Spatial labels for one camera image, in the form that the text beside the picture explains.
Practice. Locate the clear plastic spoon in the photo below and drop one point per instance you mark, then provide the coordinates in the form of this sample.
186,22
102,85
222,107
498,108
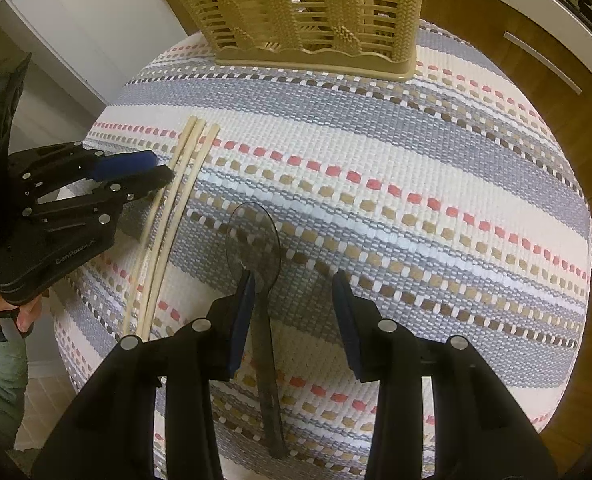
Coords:
253,244

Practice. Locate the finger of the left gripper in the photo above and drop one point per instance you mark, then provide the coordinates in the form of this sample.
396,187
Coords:
130,188
123,165

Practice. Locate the tan plastic utensil basket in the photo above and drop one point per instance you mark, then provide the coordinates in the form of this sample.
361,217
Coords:
373,38

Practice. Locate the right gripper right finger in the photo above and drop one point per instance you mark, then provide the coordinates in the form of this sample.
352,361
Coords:
480,430

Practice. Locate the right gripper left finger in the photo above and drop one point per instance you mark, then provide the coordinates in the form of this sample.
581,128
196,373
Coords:
108,430

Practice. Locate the striped woven table mat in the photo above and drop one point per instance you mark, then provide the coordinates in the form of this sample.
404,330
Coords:
445,199

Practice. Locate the person left hand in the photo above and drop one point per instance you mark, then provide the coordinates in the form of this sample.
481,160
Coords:
27,314

